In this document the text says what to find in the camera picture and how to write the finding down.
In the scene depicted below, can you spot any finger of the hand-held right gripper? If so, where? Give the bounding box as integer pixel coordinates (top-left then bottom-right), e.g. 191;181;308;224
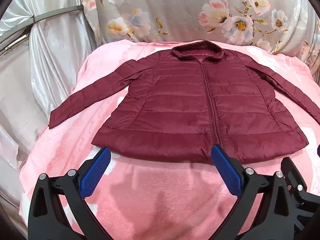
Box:
280;156;320;234

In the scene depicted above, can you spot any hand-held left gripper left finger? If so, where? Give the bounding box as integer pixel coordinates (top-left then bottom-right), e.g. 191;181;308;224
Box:
29;146;112;240

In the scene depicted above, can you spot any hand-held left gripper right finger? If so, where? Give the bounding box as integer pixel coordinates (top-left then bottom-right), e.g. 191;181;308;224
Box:
211;144;304;240

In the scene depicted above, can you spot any maroon puffer jacket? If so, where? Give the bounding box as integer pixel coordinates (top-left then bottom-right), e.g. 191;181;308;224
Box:
49;42;320;166

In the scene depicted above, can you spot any pink fleece blanket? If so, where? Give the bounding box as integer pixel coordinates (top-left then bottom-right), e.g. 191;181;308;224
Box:
19;39;320;240

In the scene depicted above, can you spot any silver satin curtain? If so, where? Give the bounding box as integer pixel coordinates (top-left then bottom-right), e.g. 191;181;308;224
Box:
0;0;101;230

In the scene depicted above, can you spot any grey metal curtain band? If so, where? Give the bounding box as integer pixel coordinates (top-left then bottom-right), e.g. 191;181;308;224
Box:
0;5;84;47

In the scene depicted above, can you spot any grey floral bed sheet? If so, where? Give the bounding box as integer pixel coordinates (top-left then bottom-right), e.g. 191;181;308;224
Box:
80;0;320;71

